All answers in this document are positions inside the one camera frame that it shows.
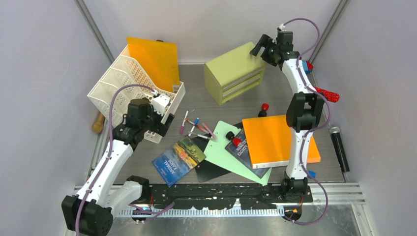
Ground Animal Farm blue book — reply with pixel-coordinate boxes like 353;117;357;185
152;136;206;187

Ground white plastic file rack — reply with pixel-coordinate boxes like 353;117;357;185
88;47;185;128

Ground thick orange binder folder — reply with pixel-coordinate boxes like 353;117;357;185
242;115;321;172

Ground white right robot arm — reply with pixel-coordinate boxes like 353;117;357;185
250;31;325;202

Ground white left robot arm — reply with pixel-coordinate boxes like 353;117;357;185
61;98;174;236

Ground purple marker pen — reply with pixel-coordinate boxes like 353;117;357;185
179;110;189;134

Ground blue cap white marker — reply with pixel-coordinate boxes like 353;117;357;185
188;118;199;137

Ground orange red marker pen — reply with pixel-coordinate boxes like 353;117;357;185
185;118;208;133

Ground pink highlighter pen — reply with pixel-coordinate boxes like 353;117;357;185
202;122;217;140

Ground colourful toy blocks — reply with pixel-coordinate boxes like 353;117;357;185
302;60;314;74

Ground green metal drawer cabinet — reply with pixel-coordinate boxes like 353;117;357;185
204;42;266;105

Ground red black stamp near cabinet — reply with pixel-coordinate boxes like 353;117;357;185
258;103;269;118

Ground mint green clipboard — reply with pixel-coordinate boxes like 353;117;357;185
204;121;271;185

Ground thin orange folder in rack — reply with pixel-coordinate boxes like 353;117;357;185
126;37;180;92

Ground black clipboard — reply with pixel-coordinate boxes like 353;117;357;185
191;137;231;182

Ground red glitter microphone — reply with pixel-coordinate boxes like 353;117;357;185
314;87;340;103

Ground Nineteen Eighty-Four dark book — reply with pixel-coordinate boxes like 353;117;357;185
225;129;270;178

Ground black handheld microphone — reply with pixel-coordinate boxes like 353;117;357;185
329;126;350;173

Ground blue silver small marker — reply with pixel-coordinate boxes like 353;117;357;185
307;171;316;178

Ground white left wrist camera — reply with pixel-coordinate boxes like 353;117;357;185
150;93;171;116

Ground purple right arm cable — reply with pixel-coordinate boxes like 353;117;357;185
281;17;331;226

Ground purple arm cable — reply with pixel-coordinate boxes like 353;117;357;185
75;84;160;236
281;17;331;226

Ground wooden handle tool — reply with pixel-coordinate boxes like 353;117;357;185
91;112;105;134

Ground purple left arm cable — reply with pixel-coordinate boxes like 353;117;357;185
75;84;160;236

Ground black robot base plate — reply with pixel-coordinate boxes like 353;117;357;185
133;183;313;210

